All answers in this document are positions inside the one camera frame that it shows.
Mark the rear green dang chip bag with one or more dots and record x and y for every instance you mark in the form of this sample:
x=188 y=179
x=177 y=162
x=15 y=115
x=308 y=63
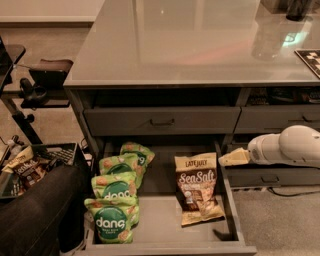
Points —
x=145 y=155

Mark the grey bottom right drawer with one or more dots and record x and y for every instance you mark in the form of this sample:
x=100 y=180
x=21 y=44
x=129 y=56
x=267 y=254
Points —
x=272 y=177

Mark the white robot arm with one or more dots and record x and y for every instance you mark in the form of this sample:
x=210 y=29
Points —
x=296 y=145

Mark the front green dang chip bag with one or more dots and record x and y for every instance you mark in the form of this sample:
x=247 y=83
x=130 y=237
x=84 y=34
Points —
x=114 y=219

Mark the black plastic crate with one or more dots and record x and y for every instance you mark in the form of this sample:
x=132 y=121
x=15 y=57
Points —
x=58 y=154

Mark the brown chip bag in crate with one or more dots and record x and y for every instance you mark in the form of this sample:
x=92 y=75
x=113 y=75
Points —
x=29 y=167

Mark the green dang chip bag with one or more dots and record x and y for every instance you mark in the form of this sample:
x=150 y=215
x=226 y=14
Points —
x=114 y=219
x=145 y=155
x=128 y=162
x=114 y=186

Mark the black stand with tray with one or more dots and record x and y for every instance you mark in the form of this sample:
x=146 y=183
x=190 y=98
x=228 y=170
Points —
x=46 y=90

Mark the grey top left drawer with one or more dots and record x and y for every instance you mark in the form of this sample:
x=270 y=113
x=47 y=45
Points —
x=161 y=120

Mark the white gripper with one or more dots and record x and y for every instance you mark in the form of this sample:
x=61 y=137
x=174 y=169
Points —
x=258 y=150

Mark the grey counter cabinet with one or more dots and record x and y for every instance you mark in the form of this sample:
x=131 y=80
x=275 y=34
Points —
x=185 y=53

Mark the grey top right drawer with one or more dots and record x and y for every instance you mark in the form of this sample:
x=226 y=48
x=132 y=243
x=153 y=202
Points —
x=274 y=118

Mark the brown sea salt chip bag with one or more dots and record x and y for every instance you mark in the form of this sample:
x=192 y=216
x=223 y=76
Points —
x=196 y=178

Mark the dark container on counter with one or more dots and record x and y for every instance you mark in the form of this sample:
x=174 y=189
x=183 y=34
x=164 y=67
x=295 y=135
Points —
x=297 y=9

